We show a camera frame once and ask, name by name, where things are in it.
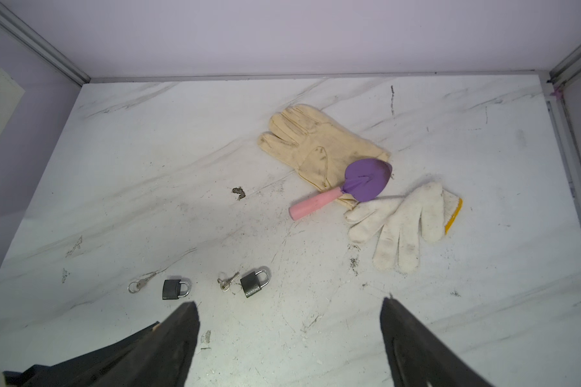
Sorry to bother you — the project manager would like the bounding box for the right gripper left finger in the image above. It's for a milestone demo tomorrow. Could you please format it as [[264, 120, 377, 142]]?
[[94, 302, 200, 386]]

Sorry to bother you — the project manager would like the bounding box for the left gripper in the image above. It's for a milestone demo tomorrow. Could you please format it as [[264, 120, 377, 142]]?
[[2, 322, 159, 386]]

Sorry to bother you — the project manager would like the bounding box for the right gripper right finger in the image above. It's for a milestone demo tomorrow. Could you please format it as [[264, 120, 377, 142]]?
[[380, 298, 490, 387]]

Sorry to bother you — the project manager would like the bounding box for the left black padlock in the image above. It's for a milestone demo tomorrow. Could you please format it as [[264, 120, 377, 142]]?
[[161, 278, 192, 301]]

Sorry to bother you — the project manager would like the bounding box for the black padlock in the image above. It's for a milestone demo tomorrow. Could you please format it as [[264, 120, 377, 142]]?
[[240, 267, 271, 298], [161, 278, 192, 301]]

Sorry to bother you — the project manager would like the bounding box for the right black padlock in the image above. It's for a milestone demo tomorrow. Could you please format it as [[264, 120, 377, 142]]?
[[240, 267, 271, 298]]

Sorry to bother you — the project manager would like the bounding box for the white knit glove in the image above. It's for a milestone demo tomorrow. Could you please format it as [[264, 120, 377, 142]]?
[[345, 182, 463, 274]]

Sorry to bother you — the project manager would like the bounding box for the dark debris on table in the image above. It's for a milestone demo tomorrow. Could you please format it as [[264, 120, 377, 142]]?
[[232, 187, 246, 201]]

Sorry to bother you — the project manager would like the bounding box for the cream leather glove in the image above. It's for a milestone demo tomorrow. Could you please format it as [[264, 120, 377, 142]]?
[[258, 105, 390, 209]]

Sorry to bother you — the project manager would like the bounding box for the key with ring left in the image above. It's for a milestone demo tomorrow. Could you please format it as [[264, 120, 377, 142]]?
[[127, 272, 158, 294]]

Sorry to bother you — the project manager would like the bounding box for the key with ring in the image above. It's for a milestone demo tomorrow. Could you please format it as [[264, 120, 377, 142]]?
[[217, 272, 240, 292], [127, 272, 158, 294]]

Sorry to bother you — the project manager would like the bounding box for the key with ring middle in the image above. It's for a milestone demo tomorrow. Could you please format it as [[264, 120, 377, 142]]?
[[217, 272, 240, 292]]

